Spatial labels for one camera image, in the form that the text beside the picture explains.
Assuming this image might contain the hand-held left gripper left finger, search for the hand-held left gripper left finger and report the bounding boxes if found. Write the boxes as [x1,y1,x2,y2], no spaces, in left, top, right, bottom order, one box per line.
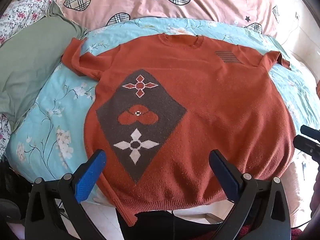
[25,149,118,240]

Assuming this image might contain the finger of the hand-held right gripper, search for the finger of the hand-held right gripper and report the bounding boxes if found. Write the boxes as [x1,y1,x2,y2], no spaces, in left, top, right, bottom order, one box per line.
[300,125,320,140]
[293,135,320,161]

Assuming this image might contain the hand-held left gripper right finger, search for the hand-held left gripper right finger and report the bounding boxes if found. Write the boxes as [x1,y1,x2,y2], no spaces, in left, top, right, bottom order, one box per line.
[209,149,292,240]

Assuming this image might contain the orange knit sweater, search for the orange knit sweater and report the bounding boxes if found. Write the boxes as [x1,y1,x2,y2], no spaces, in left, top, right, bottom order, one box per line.
[61,33,297,227]

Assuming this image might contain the cream quilted bed pad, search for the cream quilted bed pad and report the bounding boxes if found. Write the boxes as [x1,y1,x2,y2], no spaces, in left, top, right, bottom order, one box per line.
[282,152,318,228]

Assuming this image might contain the person's black pants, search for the person's black pants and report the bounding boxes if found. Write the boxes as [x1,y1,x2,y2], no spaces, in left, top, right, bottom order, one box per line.
[116,204,227,240]

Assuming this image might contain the blue floral bed sheet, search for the blue floral bed sheet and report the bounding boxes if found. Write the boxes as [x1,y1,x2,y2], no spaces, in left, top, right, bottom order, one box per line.
[5,17,320,200]

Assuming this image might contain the green pillow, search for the green pillow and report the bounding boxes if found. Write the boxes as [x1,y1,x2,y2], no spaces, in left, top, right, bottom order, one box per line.
[0,0,90,133]

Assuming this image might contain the pink heart print quilt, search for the pink heart print quilt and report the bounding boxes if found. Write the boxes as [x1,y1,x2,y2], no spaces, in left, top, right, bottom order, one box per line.
[56,0,302,46]

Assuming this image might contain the white floral quilt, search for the white floral quilt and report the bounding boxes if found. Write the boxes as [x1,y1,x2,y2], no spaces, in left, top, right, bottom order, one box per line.
[0,0,66,160]

